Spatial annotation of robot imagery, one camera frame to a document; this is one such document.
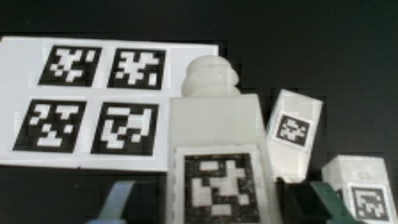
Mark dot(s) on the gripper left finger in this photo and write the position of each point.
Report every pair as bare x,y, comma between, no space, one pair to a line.
114,204

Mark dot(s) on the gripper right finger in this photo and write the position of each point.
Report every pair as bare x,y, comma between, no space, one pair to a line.
316,206

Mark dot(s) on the white table leg with tag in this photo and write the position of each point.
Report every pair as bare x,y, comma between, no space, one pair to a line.
290,134

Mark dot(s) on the white table leg right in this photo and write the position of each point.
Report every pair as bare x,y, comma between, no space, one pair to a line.
355,175

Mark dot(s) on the white table leg back middle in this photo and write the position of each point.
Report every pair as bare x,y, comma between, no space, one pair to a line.
220,188

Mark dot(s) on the white sheet with fiducial tags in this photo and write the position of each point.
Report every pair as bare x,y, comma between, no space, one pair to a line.
85,90

